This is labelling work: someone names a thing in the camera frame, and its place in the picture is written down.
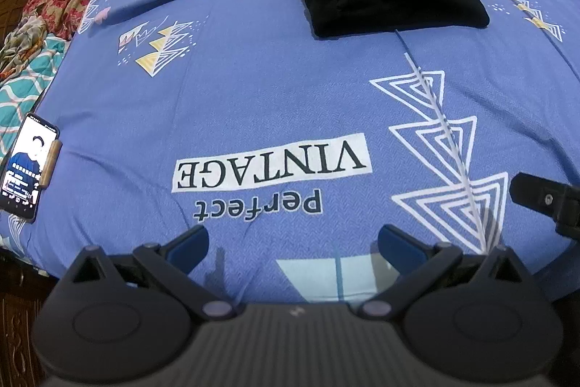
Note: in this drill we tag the blue printed bedsheet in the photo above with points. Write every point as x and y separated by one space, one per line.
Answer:
272 97

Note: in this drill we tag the wooden bed frame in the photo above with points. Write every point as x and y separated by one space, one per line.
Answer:
18 323

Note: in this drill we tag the black smartphone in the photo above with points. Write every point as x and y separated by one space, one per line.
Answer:
27 169

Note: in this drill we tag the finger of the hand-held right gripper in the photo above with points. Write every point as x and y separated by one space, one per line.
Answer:
543 196

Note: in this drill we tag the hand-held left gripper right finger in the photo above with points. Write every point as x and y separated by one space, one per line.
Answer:
398 245

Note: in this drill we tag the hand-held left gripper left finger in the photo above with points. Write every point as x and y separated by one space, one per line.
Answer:
189 245

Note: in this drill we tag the olive patterned cloth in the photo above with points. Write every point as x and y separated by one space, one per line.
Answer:
22 38

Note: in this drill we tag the teal patterned quilt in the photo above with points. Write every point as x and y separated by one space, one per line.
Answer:
27 87

